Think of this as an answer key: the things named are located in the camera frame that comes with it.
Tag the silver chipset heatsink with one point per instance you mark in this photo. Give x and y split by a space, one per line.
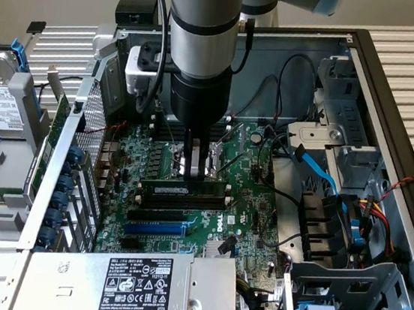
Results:
212 249

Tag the short black expansion slot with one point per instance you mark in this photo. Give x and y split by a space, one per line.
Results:
129 243

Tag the black box device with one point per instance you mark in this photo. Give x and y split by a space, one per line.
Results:
134 10

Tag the metal disk bay with caddy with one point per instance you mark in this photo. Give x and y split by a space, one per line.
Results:
384 282

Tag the blue expansion slot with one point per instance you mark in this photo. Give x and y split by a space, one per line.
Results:
152 229

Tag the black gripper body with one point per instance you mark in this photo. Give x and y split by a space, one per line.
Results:
198 101

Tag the blue disk bracket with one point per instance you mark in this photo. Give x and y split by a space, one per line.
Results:
19 54

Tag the silver power supply unit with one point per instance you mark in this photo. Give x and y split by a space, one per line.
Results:
73 286

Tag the grey parts rack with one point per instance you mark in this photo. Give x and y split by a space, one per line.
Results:
13 165

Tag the small black bracket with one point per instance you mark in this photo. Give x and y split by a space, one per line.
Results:
36 27

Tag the long black expansion slot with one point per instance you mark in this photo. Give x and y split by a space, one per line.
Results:
154 216

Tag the green Dell motherboard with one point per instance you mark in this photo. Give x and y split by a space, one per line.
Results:
240 204

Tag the RAM slot with white latches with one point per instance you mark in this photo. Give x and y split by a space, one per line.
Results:
159 128
160 118
228 190
185 206

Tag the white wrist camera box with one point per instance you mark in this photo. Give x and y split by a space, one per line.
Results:
135 74

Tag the metal socket locking lever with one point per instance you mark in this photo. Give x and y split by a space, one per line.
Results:
231 163

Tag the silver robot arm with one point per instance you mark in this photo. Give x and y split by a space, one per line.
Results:
205 18

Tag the silver rear port stack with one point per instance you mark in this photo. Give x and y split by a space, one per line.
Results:
107 165

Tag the metal disk bay with bracket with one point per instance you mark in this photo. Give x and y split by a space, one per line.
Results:
333 114

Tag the blue card retainer clip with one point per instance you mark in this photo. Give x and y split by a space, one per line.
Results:
46 237
61 201
65 183
54 218
76 155

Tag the silver coin cell battery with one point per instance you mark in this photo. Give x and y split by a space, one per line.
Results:
256 137

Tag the open metal PC case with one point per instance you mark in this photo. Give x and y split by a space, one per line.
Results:
272 57

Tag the metal CPU socket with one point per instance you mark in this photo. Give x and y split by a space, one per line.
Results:
214 156

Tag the green graphics card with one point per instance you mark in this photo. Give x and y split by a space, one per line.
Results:
60 114

